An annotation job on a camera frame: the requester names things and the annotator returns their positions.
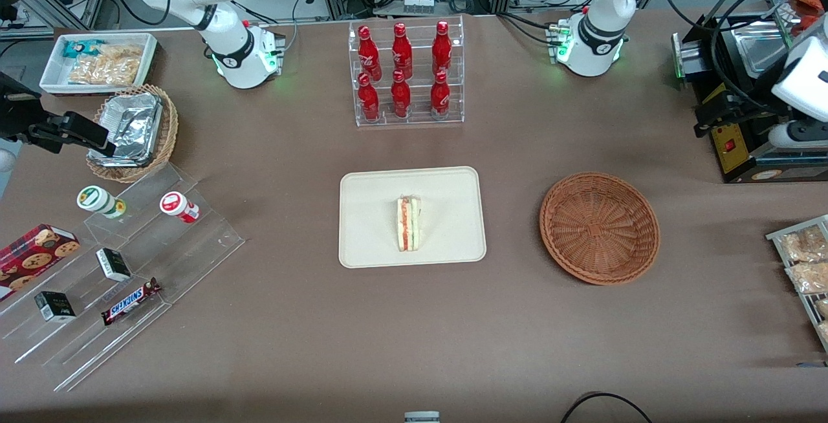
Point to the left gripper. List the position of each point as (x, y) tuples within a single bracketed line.
[(741, 101)]

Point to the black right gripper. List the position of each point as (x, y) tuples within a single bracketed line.
[(18, 119)]

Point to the triangle sandwich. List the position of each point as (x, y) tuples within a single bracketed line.
[(409, 224)]

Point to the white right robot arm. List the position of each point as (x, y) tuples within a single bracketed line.
[(226, 41)]

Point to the aluminium foil tray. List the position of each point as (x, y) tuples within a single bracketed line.
[(132, 125)]

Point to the small light wicker basket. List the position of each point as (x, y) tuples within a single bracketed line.
[(169, 132)]

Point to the tray of packaged snacks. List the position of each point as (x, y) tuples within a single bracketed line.
[(776, 237)]

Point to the large round brown wicker basket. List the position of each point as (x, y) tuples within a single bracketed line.
[(598, 229)]

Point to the cream rectangular tray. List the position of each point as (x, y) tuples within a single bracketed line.
[(375, 222)]

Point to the black glass food warmer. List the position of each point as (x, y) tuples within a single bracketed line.
[(737, 158)]

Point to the white plastic bin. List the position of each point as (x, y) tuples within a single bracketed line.
[(55, 80)]

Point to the green lid jar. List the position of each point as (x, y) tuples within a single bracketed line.
[(97, 200)]

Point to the steel warmer pan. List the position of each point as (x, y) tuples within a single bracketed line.
[(757, 48)]

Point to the clear bag of chips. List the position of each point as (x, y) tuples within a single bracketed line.
[(107, 67)]

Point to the teal snack packet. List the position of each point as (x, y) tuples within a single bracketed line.
[(81, 48)]

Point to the red lid jar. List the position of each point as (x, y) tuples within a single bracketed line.
[(176, 205)]

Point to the red cookie box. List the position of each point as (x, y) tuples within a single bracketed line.
[(32, 255)]

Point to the small black box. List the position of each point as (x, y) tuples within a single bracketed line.
[(55, 306), (113, 264)]

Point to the clear bag of beige snacks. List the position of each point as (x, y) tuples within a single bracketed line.
[(808, 277), (824, 331), (823, 306), (802, 244)]

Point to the clear acrylic stepped display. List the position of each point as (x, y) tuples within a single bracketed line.
[(187, 248)]

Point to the snickers chocolate bar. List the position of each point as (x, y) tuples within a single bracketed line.
[(129, 302)]

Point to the red cola bottle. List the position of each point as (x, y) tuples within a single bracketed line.
[(442, 48), (440, 96), (402, 51), (400, 96), (368, 99), (368, 51)]

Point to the clear acrylic bottle rack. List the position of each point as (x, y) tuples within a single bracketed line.
[(417, 22)]

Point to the white power strip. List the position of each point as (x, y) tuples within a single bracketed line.
[(418, 5)]

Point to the small grey device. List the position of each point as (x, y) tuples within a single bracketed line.
[(422, 417)]

